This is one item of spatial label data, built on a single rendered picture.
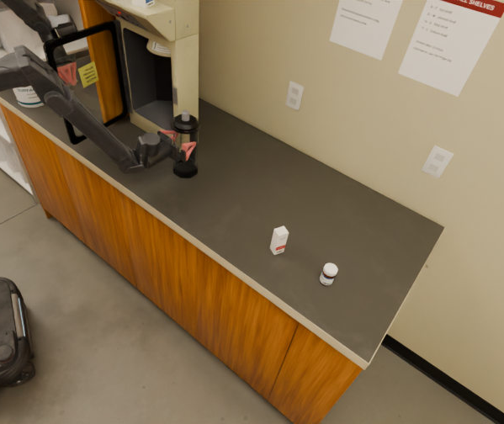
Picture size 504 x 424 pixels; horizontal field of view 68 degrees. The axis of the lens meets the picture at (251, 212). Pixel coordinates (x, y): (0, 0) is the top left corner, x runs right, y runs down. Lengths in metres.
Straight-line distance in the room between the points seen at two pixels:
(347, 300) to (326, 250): 0.20
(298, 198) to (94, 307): 1.34
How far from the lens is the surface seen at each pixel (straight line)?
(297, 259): 1.28
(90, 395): 2.10
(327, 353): 1.30
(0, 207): 3.01
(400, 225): 1.54
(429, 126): 1.49
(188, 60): 1.48
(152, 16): 1.32
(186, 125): 1.38
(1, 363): 1.96
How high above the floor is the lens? 1.93
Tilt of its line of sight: 45 degrees down
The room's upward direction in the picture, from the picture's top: 9 degrees clockwise
